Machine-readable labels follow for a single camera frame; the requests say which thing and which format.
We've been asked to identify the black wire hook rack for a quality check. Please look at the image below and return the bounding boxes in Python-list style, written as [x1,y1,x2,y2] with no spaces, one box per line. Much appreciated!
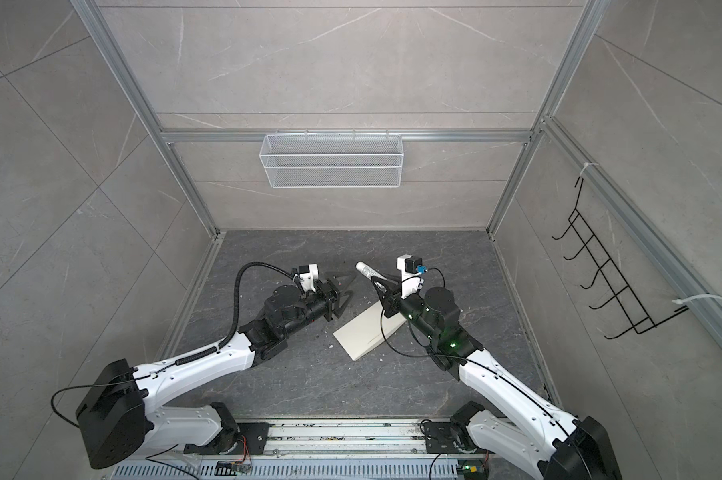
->
[551,178,689,340]

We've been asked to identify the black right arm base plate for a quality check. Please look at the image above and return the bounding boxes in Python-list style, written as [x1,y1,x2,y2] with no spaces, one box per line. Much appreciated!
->
[418,419,493,455]

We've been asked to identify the aluminium frame left post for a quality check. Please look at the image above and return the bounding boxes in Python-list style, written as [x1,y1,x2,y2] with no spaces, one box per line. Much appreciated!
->
[71,0,219,239]

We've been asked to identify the aluminium frame back rail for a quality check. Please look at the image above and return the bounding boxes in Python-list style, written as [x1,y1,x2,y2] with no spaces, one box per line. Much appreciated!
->
[161,128,531,143]

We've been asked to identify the aluminium frame right post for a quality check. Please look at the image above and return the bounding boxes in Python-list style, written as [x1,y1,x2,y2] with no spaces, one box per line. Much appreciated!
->
[486,0,610,241]

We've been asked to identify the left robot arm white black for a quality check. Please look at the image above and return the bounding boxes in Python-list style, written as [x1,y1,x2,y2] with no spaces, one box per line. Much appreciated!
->
[75,277,353,469]

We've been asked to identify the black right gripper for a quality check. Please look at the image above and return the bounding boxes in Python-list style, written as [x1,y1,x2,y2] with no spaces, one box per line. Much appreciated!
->
[374,271,442,345]

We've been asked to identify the aluminium frame post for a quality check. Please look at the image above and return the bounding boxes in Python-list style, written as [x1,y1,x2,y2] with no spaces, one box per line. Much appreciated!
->
[486,0,610,241]
[71,0,219,239]

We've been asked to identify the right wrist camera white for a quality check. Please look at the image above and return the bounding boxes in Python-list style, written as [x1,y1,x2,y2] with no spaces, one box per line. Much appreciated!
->
[396,254,427,300]

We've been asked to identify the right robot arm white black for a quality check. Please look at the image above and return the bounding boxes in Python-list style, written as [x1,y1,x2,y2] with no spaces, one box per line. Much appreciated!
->
[369,275,621,479]

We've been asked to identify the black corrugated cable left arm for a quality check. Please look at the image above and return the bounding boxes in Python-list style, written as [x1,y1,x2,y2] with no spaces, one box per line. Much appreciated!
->
[174,261,299,367]

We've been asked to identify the grey slotted cable duct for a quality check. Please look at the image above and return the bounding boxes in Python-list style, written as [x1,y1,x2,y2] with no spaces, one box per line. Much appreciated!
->
[110,457,484,479]

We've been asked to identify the aluminium frame rail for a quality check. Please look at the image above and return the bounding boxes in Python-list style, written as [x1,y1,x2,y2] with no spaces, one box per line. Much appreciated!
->
[161,128,531,143]
[541,117,722,350]

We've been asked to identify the white paper envelope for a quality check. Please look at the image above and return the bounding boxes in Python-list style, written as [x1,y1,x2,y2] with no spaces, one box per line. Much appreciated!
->
[334,302,407,361]

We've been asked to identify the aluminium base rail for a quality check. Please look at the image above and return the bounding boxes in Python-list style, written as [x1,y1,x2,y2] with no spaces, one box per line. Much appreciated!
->
[93,416,596,463]

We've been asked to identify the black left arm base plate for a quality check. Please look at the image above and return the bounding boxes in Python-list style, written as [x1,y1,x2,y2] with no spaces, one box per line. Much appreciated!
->
[220,422,270,457]

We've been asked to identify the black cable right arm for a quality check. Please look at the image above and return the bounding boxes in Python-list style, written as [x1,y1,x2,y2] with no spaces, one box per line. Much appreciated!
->
[378,266,572,439]

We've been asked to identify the white wire mesh basket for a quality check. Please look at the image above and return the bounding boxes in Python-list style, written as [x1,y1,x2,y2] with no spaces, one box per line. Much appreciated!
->
[259,135,404,189]

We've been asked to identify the aluminium frame right rail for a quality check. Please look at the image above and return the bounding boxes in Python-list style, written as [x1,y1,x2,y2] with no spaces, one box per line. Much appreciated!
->
[541,117,722,350]

